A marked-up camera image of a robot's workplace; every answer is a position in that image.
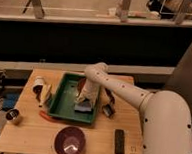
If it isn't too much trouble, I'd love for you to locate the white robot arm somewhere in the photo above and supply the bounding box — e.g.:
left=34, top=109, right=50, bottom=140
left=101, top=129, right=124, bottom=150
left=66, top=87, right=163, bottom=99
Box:
left=79, top=62, right=192, bottom=154

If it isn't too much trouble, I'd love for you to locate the red chili pepper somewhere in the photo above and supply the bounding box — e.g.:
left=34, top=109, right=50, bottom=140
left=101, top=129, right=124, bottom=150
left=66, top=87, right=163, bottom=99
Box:
left=39, top=110, right=57, bottom=122

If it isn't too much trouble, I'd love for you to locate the white can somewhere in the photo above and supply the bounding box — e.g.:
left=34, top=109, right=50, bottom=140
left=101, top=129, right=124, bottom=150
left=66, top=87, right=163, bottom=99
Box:
left=32, top=76, right=45, bottom=94

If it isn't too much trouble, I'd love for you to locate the metal cup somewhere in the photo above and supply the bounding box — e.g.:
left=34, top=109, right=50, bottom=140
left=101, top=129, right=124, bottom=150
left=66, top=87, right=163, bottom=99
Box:
left=5, top=109, right=22, bottom=125

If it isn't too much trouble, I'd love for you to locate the blue sponge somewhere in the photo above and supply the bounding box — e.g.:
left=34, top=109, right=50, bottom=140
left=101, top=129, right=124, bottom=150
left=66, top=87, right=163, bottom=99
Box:
left=74, top=102, right=92, bottom=113

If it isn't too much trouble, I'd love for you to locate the blue object beside table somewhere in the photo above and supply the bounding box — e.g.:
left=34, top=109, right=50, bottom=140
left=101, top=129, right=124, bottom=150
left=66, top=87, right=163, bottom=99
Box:
left=2, top=93, right=20, bottom=111

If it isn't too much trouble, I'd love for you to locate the small black box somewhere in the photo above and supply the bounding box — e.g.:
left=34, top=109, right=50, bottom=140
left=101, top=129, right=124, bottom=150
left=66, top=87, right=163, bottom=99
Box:
left=102, top=104, right=115, bottom=118

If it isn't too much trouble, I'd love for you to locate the cloth-covered gripper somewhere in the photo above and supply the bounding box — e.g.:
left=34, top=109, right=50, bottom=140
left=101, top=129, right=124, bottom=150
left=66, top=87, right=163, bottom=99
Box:
left=77, top=78, right=100, bottom=105

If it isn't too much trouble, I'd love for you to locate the black remote control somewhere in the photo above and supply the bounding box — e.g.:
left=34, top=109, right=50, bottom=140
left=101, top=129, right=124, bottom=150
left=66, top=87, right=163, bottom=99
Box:
left=114, top=129, right=125, bottom=154

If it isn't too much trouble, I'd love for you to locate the purple bowl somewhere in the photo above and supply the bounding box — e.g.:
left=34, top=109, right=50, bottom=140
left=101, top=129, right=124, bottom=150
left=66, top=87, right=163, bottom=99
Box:
left=54, top=126, right=86, bottom=154

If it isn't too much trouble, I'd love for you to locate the green plastic tray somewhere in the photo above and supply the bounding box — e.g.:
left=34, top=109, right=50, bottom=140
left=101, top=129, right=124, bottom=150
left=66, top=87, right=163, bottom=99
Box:
left=48, top=72, right=97, bottom=124

